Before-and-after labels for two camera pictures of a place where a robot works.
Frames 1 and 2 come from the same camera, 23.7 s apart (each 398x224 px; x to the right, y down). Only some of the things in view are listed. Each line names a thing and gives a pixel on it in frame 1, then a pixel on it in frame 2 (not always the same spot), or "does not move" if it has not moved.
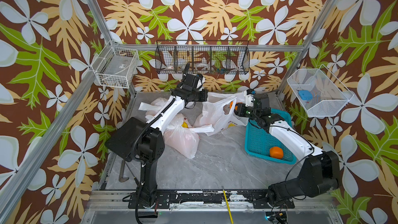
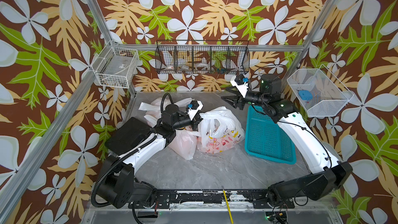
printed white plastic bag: (154, 108) does not move
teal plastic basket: (260, 143) does not move
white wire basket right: (321, 93) does not move
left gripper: (203, 95) to (195, 121)
